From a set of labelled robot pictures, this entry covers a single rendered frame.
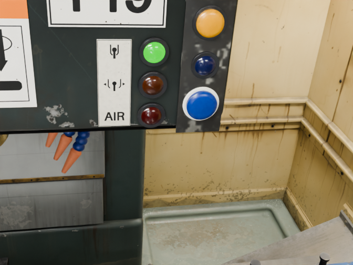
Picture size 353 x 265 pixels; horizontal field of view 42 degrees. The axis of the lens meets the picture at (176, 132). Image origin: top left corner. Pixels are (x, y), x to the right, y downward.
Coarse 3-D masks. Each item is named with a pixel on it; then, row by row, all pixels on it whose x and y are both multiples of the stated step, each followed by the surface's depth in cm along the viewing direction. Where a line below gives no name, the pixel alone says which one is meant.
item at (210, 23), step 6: (204, 12) 39; (210, 12) 39; (216, 12) 39; (198, 18) 39; (204, 18) 39; (210, 18) 39; (216, 18) 39; (222, 18) 40; (198, 24) 39; (204, 24) 39; (210, 24) 39; (216, 24) 40; (222, 24) 40; (198, 30) 40; (204, 30) 40; (210, 30) 40; (216, 30) 40; (204, 36) 40; (210, 36) 40
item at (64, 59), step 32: (32, 0) 37; (32, 32) 38; (64, 32) 38; (96, 32) 39; (128, 32) 39; (160, 32) 40; (64, 64) 40; (96, 64) 40; (64, 96) 41; (96, 96) 42; (160, 96) 43; (224, 96) 45; (0, 128) 42; (32, 128) 42; (64, 128) 43; (96, 128) 44; (128, 128) 45; (160, 128) 46
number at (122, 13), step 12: (96, 0) 37; (108, 0) 38; (120, 0) 38; (132, 0) 38; (144, 0) 38; (156, 0) 38; (96, 12) 38; (108, 12) 38; (120, 12) 38; (132, 12) 38; (144, 12) 39; (156, 12) 39
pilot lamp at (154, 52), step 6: (156, 42) 40; (144, 48) 40; (150, 48) 40; (156, 48) 40; (162, 48) 40; (144, 54) 40; (150, 54) 40; (156, 54) 40; (162, 54) 40; (150, 60) 41; (156, 60) 41
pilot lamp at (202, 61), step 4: (204, 56) 41; (208, 56) 41; (200, 60) 41; (204, 60) 41; (208, 60) 41; (212, 60) 42; (196, 64) 42; (200, 64) 42; (204, 64) 42; (208, 64) 42; (212, 64) 42; (196, 68) 42; (200, 68) 42; (204, 68) 42; (208, 68) 42; (212, 68) 42; (200, 72) 42; (204, 72) 42; (208, 72) 42; (212, 72) 42
